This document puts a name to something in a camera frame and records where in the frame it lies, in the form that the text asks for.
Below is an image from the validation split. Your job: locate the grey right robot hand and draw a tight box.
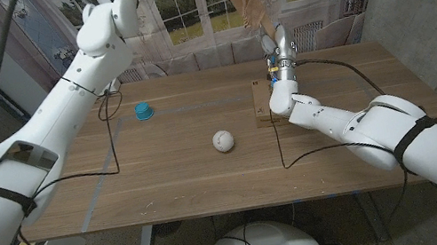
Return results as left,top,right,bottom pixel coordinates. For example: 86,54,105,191
258,21,302,73

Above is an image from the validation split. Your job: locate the tan fabric arm wrap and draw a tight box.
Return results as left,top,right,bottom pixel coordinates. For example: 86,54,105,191
164,0,276,54

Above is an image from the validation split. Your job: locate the brown cardboard box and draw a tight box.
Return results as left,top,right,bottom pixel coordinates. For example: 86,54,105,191
249,75,291,130

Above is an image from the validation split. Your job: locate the white ball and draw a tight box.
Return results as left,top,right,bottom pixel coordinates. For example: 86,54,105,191
211,128,237,155

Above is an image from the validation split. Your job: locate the small blue cup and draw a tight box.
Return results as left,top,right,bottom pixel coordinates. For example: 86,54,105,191
133,100,156,123

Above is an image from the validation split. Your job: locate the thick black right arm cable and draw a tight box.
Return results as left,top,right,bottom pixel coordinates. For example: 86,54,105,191
292,46,387,111

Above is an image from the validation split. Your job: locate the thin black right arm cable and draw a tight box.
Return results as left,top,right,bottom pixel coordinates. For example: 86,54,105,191
268,89,424,245

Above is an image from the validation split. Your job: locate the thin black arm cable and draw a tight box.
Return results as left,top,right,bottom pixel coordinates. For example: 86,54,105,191
0,74,191,245
268,89,424,245

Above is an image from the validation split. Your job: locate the black power strip cable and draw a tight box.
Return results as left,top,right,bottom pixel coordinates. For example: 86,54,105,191
93,87,127,123

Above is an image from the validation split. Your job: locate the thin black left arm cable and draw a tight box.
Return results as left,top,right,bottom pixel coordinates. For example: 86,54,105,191
0,74,191,245

